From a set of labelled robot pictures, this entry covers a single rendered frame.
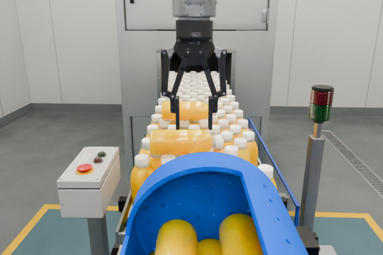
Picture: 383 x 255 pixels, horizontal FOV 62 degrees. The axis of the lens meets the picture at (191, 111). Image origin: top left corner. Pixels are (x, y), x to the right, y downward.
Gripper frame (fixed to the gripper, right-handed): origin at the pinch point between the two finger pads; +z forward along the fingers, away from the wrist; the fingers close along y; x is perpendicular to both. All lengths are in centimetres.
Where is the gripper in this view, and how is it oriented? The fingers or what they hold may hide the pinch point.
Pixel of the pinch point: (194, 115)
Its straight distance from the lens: 69.8
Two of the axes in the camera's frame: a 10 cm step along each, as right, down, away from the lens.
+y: 10.0, 0.0, 0.0
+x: 0.0, -2.9, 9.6
